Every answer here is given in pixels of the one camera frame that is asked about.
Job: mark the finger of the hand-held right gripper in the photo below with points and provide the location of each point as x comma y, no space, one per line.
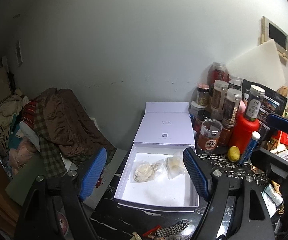
284,123
266,160

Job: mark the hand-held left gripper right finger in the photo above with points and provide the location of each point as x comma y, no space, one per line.
196,177

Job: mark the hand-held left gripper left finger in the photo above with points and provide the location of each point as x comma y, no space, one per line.
94,175

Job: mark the black white checkered scrunchie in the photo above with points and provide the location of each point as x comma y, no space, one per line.
171,228

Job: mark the white gift box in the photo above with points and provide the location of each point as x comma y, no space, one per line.
164,122

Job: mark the red plastic bag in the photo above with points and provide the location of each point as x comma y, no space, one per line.
286,137

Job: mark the blue tube with white cap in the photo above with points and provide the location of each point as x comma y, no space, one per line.
249,147

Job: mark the clear bag with cream item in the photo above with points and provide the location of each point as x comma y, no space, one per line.
175,166

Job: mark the black foil pouch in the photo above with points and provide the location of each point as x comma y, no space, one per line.
274,100

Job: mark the yellow lemon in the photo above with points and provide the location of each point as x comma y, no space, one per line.
234,153

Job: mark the red plastic bottle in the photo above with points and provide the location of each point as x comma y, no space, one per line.
245,132

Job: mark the jar with dark green label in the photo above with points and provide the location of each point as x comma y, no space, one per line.
254,102

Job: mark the pale blue packet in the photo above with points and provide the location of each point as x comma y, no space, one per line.
273,197

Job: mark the open jar with orange label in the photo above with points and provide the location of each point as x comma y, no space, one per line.
210,135

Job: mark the jar of orange powder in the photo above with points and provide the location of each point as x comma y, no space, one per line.
225,135

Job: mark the bagged cream fabric rose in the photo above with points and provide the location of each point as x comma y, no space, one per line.
142,173

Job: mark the green plaid cloth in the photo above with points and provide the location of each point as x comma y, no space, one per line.
46,150

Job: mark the tall jar with grains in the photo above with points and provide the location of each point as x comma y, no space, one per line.
231,105

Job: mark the small jar with dark lid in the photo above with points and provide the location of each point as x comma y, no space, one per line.
202,117

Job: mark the brown quilted jacket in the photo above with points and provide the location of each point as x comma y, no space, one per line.
66,120

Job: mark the clear jar with dark label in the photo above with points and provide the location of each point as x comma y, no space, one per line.
235,81

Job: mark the white cutting board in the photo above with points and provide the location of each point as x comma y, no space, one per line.
256,65

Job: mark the grey-green cushion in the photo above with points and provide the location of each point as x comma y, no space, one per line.
26,177

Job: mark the white squat jar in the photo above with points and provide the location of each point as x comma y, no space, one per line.
196,108

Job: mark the tall jar with brown label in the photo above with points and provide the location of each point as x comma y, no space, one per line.
219,92

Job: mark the tall jar with red contents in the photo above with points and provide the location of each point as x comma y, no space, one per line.
219,73

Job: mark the pink lid jar of nuts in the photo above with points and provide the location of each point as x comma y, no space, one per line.
202,95

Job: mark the red striped cloth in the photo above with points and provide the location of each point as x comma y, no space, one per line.
28,110

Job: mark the pile of clothes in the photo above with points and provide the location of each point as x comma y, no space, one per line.
6,130

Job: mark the wall intercom panel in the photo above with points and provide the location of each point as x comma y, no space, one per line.
276,37

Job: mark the white wall panel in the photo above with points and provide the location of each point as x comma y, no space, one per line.
18,52

